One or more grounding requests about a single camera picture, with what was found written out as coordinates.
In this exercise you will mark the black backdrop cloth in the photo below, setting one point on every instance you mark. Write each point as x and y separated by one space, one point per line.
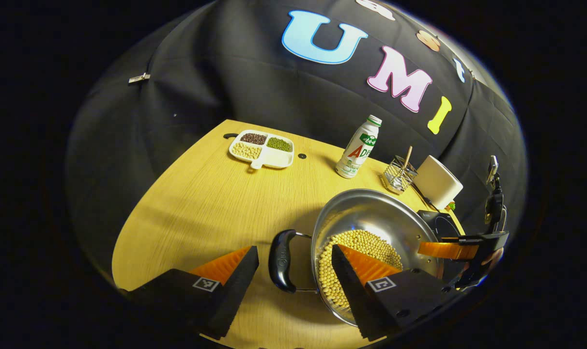
225 72

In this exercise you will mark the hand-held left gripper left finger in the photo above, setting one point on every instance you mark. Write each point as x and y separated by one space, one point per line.
235 291

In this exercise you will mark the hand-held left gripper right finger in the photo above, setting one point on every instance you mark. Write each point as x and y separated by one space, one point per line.
351 291

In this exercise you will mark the white divided bean dish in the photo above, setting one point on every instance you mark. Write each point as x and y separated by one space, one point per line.
274 157

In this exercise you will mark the pile of yellow soybeans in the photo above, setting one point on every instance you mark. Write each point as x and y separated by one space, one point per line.
356 240

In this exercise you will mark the silver metal clip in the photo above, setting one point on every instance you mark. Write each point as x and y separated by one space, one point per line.
139 77

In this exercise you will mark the white drink bottle green label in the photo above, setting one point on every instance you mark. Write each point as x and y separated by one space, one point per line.
356 150

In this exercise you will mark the white toaster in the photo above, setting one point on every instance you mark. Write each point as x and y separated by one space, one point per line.
436 184

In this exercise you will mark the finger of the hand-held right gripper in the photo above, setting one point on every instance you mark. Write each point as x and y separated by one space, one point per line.
448 250

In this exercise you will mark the toy sandwich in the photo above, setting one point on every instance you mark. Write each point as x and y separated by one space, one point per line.
451 206

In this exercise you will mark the black induction cooktop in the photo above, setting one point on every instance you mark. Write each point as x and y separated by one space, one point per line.
441 224

